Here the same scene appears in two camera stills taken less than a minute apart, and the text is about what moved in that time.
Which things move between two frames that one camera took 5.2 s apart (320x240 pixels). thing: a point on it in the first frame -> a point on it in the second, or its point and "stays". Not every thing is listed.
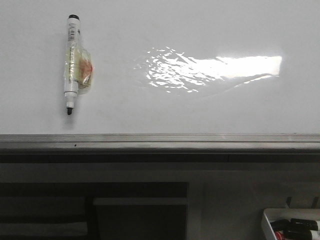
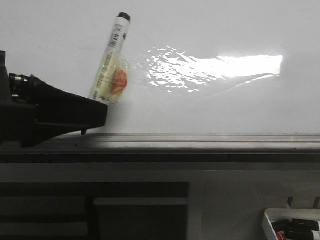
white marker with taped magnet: (78, 66) -> (110, 81)
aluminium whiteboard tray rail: (242, 147) stays
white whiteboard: (163, 67) stays
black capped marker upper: (300, 224) stays
